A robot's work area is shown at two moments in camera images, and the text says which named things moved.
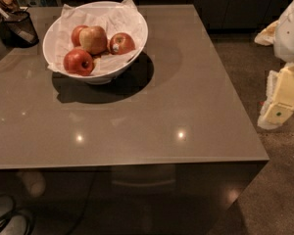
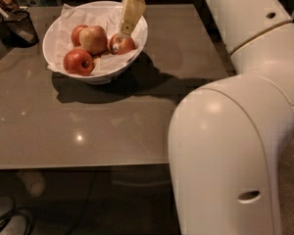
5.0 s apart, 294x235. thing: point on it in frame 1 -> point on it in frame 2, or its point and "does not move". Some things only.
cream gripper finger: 284,93 -> 133,7
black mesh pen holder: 17,30 does not move
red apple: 78,62 does not move
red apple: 122,43 does not move
